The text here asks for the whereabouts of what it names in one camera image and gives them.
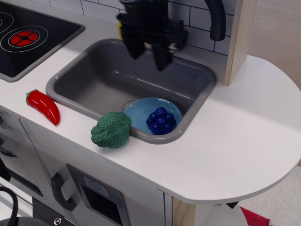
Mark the blue toy blueberries cluster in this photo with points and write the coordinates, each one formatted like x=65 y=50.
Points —
x=161 y=122

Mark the yellow toy bell pepper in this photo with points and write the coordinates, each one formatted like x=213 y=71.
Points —
x=119 y=26

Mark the black toy faucet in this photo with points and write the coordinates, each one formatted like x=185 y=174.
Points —
x=204 y=20

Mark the wooden side panel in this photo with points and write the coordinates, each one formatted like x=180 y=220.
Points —
x=242 y=28

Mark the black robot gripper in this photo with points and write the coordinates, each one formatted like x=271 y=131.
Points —
x=147 y=21

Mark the green toy broccoli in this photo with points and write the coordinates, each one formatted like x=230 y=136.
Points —
x=112 y=130

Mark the grey plastic sink basin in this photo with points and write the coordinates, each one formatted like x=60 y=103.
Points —
x=105 y=78

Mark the red toy chili pepper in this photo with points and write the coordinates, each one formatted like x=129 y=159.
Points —
x=43 y=104

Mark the black toy stove top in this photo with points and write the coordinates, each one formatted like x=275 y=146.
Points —
x=27 y=38

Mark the light blue plate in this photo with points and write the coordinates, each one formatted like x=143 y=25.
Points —
x=140 y=110

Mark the black oven door handle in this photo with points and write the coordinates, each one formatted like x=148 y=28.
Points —
x=57 y=183

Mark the red cloth on floor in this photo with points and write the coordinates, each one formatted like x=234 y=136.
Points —
x=254 y=219

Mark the grey oven door panel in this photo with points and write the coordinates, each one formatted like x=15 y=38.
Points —
x=101 y=198

